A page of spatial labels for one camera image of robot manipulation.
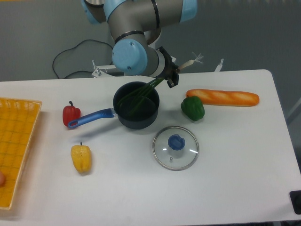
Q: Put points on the baguette bread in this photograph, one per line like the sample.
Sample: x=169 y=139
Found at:
x=225 y=98

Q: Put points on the yellow bell pepper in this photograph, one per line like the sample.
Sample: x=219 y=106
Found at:
x=81 y=158

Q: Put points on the glass lid with blue knob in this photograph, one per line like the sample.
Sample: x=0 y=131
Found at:
x=175 y=148

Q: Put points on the white table clamp bracket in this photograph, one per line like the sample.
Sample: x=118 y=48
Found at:
x=219 y=66

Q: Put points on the green onion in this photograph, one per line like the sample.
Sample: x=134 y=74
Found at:
x=137 y=97

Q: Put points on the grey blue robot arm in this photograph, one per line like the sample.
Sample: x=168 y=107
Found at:
x=131 y=23

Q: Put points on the yellow woven basket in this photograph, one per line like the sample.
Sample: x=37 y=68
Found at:
x=18 y=118

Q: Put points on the black object at table corner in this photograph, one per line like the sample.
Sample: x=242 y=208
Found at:
x=295 y=197

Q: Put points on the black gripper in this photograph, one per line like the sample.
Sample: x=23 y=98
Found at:
x=170 y=70

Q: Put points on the dark pot with blue handle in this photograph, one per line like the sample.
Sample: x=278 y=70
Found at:
x=140 y=120

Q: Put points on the green bell pepper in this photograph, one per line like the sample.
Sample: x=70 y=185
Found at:
x=193 y=108

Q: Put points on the red bell pepper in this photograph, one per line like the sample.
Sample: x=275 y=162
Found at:
x=70 y=113

